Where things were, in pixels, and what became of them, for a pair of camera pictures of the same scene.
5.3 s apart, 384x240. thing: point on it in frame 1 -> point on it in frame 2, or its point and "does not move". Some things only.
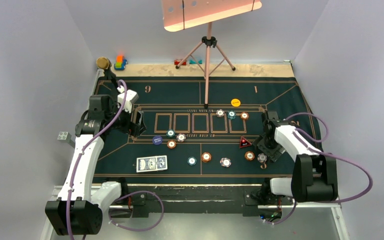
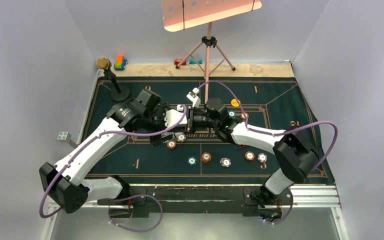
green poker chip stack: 191,161 does not move
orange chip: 171,144 does not move
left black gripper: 131,128 -> 160,111
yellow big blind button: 235,102 does not move
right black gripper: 273,153 -> 191,119
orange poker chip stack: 206,157 does not move
